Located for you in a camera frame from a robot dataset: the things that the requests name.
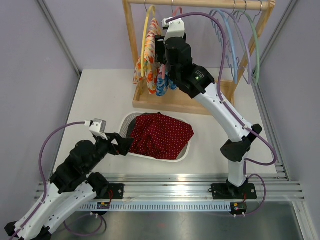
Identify lilac hanger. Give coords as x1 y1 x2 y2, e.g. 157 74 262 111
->
225 9 253 85

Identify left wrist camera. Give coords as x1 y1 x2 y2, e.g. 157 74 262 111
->
84 118 107 140

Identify white perforated plastic basket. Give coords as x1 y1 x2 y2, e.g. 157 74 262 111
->
119 111 191 163

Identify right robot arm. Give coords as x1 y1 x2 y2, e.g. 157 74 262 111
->
155 35 262 200

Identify mint green hanger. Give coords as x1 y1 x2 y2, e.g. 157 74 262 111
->
233 0 270 86

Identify yellow hanger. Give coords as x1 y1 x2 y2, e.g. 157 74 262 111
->
140 0 156 78

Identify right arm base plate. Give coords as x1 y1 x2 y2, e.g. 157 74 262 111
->
208 182 258 200

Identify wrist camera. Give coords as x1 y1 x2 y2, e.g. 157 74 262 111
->
84 118 107 140
161 17 185 41

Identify blue floral skirt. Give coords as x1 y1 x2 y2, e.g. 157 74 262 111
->
155 65 178 97

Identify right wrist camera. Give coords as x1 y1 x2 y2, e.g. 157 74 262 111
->
161 17 185 41

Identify dark grey dotted skirt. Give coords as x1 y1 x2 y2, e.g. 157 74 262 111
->
126 112 156 138

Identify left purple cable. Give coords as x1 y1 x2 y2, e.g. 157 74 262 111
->
7 121 108 240

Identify red polka dot skirt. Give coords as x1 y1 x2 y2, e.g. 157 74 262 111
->
129 113 194 161

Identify orange yellow floral skirt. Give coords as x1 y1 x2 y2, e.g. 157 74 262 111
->
133 17 162 95

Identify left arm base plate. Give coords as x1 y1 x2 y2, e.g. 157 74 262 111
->
94 183 125 200

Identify light blue hanger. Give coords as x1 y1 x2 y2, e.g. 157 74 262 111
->
209 8 238 84

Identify pink hanger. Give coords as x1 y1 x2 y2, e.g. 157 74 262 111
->
160 0 183 79

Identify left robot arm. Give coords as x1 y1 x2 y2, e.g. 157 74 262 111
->
4 133 134 240

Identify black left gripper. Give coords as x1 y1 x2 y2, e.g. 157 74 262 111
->
85 131 134 173

